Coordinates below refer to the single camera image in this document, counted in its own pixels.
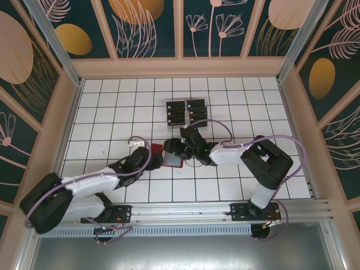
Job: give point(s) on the aluminium corner post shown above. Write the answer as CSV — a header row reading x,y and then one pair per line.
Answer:
x,y
302,42
56,42

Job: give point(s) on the aluminium front rail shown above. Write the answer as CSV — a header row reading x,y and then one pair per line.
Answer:
x,y
180,209

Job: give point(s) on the clear acrylic card stand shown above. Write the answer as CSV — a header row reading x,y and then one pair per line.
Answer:
x,y
175,128

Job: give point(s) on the aluminium side rail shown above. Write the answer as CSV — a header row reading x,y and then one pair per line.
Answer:
x,y
65,140
287,107

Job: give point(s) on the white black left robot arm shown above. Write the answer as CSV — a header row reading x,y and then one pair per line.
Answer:
x,y
90,180

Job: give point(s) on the red leather card holder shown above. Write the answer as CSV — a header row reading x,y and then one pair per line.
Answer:
x,y
157,148

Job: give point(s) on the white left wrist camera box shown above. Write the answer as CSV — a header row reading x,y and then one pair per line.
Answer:
x,y
137,144

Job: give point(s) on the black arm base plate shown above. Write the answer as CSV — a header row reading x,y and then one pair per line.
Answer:
x,y
123,211
237,211

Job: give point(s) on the grey metal sheet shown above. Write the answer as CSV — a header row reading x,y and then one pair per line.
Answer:
x,y
180,253

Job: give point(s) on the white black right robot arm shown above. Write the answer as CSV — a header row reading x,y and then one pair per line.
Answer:
x,y
230,153

